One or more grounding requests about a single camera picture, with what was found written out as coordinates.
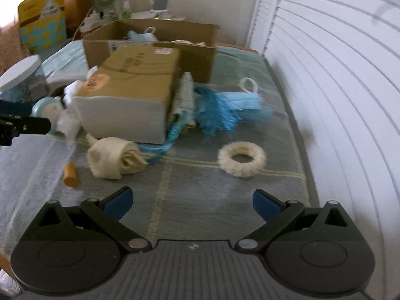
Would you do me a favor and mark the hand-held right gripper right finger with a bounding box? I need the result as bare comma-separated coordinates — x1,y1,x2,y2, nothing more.
234,189,358,254

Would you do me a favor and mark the small orange tube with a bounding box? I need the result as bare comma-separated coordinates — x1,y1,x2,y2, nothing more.
63,162,79,187

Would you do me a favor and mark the yellow-brown tissue pack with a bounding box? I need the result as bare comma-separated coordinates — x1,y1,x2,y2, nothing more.
72,46,183,144

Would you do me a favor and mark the blue tassel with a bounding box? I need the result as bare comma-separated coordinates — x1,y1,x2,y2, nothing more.
194,87,243,136

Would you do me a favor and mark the cream cloth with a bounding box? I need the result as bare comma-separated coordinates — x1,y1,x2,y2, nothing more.
86,133,149,180

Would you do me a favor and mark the blue face mask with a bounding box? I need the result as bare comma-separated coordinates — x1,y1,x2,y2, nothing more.
225,77,272,122
126,26,158,43

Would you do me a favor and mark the white round lid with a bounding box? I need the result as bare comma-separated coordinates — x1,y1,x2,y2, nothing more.
0,54,51,102

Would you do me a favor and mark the yellow paper bag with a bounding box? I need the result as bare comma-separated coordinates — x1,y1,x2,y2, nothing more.
17,0,68,54

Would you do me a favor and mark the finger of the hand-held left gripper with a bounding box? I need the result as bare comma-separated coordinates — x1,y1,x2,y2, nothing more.
12,117,52,136
0,99,34,118

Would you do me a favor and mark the cardboard box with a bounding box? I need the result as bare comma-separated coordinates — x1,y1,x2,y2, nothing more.
82,19,221,83

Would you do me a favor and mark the white power strip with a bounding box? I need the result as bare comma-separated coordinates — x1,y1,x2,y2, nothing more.
79,9,104,32

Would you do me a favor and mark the white louvered door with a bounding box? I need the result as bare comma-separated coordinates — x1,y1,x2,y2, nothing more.
262,0,400,300
248,0,285,55

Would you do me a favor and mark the light blue towel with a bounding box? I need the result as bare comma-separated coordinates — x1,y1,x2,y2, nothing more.
40,40,101,82

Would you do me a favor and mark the white fluffy cloth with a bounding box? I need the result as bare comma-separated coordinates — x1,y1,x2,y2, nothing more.
58,67,101,141

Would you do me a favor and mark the phone on white stand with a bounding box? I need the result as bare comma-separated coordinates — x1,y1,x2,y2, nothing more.
151,0,171,15

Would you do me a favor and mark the light blue round container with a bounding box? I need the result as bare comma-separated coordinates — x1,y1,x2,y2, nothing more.
31,96,68,136

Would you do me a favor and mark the wooden headboard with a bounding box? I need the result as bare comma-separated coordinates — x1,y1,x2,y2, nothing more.
0,0,94,76

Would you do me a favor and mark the white fluffy scrunchie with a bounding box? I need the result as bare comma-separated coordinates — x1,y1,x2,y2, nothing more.
218,141,267,178

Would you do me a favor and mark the blue cord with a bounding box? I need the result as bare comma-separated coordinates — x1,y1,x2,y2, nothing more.
147,122,185,163

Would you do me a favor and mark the grey patterned cloth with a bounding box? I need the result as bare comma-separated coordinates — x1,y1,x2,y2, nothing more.
170,72,197,129

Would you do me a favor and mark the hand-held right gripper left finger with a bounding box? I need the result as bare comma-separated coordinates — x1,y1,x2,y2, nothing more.
29,186,154,254

